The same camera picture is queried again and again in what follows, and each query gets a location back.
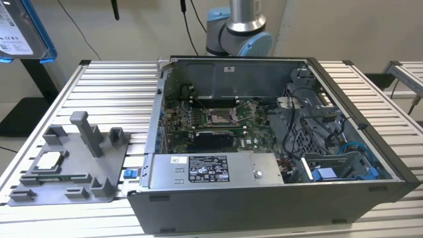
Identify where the open dark grey PC case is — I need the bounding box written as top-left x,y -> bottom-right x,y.
126,55 -> 421,235

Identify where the short black wire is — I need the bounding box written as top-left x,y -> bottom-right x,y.
324,116 -> 352,150

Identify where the green motherboard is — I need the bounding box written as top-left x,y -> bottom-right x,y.
162,98 -> 278,155

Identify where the long black wire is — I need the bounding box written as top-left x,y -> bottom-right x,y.
282,87 -> 313,160

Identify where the metal socket cover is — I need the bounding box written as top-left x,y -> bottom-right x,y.
234,102 -> 258,118

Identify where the thin wire locking lever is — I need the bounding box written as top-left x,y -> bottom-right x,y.
192,96 -> 209,111

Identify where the black graphics card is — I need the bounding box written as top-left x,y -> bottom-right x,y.
193,130 -> 234,153

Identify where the black hanging antenna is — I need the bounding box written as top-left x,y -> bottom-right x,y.
109,0 -> 119,21

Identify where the blue wire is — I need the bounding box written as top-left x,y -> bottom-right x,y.
337,142 -> 369,162

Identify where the black box under table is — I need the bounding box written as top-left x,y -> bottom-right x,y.
364,73 -> 396,91

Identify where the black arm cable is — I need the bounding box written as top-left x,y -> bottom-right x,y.
178,0 -> 200,56

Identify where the CPU socket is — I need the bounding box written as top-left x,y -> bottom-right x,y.
206,108 -> 238,126

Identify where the silver CPU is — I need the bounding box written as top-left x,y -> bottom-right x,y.
34,152 -> 62,170

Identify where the long expansion slot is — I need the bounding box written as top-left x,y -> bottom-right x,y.
189,125 -> 246,130

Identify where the thin black wall cable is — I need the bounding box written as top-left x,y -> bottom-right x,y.
57,0 -> 101,60

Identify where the black monitor stand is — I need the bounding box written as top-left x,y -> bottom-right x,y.
0,58 -> 61,137

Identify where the grey parts rack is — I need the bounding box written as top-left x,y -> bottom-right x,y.
5,111 -> 133,207

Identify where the silver power supply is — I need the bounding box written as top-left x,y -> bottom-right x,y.
146,152 -> 285,188

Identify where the dangling grey cable plug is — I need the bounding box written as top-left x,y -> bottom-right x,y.
408,96 -> 421,115

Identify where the grey metal drive cage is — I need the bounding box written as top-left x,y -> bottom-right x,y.
266,81 -> 361,160

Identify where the hard disk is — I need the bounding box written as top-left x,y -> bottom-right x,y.
0,0 -> 58,64

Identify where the grey disk bay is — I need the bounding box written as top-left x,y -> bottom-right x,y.
298,150 -> 378,183

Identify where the neighbouring slatted metal table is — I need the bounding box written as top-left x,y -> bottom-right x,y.
382,60 -> 423,100

